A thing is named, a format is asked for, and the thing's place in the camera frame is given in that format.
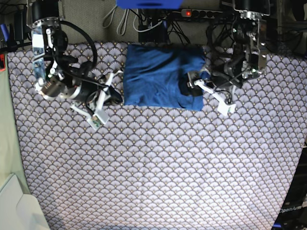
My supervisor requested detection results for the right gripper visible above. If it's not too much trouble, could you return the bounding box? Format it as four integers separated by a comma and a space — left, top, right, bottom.
71, 70, 123, 131

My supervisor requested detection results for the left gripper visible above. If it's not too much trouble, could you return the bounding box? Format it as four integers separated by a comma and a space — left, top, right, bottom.
180, 69, 236, 116

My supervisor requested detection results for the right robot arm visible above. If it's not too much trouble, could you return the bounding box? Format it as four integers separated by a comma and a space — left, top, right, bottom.
26, 0, 123, 131

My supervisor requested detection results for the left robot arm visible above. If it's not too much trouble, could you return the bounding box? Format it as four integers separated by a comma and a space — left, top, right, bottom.
179, 0, 271, 116

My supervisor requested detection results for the fan-patterned tablecloth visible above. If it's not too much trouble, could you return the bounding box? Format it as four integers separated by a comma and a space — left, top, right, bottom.
8, 50, 307, 230

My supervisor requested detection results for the black power strip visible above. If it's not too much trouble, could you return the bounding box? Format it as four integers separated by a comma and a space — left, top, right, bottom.
179, 9, 224, 20

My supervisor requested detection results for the light green cloth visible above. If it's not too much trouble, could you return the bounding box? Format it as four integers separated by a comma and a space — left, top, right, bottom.
0, 69, 31, 195

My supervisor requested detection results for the white plastic bin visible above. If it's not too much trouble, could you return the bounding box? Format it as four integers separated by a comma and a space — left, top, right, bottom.
0, 173, 50, 230

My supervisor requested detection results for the black OpenArm case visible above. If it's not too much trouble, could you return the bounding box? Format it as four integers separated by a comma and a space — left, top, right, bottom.
272, 144, 307, 230

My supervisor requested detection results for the white looped cable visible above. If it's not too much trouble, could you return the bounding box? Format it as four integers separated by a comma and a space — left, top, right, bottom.
103, 7, 135, 36

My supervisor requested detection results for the blue handled clamp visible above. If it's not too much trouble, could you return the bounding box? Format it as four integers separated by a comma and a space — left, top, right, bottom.
0, 23, 17, 52

